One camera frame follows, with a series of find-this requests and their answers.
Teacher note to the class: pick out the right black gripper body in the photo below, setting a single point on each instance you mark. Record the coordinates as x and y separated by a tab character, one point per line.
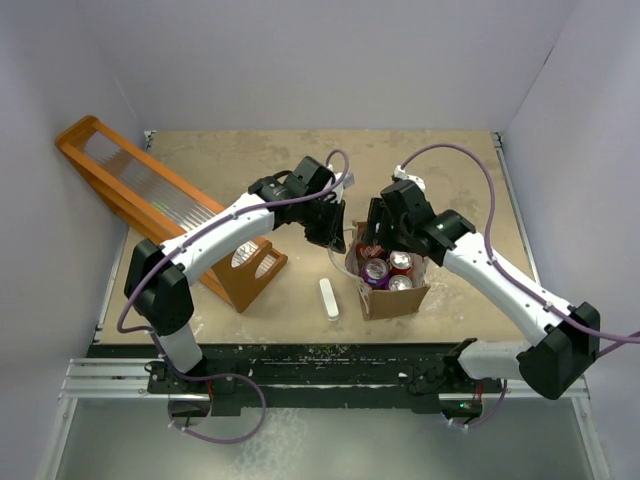
394	232

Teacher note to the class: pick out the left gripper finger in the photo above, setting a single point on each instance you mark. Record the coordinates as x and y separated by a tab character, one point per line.
336	241
317	235

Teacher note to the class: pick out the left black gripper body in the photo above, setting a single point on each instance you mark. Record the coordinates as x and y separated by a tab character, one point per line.
317	211

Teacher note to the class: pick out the red cola can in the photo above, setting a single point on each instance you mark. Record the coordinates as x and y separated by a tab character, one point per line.
399	283
368	252
400	263

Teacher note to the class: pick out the canvas bag with cat print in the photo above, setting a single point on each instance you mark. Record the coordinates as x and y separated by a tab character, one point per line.
382	304

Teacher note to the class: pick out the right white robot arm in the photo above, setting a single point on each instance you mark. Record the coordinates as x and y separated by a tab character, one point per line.
560	339

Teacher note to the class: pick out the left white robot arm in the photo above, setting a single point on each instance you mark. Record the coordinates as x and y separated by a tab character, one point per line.
159	278

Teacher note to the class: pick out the purple soda can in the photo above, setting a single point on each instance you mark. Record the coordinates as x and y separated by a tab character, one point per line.
375	273

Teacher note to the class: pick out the red cola can back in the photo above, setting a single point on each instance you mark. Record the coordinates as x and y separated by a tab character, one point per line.
400	263

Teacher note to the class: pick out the red cola can front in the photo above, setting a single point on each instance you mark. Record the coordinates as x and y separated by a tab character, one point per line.
399	283

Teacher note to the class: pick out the white oblong plastic case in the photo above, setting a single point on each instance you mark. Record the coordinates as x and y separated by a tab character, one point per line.
329	300

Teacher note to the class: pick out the orange wooden rack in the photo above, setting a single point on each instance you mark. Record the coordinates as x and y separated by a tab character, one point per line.
161	205

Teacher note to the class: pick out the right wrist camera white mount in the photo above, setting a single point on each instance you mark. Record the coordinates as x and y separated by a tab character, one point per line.
400	174

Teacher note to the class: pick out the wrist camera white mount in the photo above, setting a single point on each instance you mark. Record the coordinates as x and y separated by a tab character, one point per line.
344	181
400	174

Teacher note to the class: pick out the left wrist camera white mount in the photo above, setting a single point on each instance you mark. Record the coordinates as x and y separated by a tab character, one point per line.
344	181

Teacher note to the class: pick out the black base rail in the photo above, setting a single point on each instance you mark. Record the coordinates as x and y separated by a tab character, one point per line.
408	376

